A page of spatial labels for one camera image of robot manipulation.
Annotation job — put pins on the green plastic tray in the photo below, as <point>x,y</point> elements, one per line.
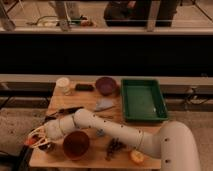
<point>142,101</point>

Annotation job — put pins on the black handled knife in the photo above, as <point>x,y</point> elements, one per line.
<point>62,112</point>

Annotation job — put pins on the orange red pepper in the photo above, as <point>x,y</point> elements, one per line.
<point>30,141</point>

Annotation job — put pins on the red orange bowl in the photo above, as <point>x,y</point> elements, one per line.
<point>76,144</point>

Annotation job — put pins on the bunch of dark grapes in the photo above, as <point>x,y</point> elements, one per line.
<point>113,146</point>

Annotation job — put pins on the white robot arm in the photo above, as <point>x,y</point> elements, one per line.
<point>174,143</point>

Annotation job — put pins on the purple bowl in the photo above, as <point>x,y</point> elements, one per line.
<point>106,86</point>

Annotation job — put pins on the black chair frame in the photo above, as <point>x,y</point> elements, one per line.
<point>22,160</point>

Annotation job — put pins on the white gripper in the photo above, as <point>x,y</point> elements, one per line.
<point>54,130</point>

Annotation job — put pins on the grey blue cloth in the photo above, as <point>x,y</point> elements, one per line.
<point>103,104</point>

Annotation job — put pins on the metal cup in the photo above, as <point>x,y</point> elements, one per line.
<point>47,148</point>

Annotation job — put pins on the blue plastic cup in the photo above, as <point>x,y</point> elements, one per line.
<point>100,133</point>

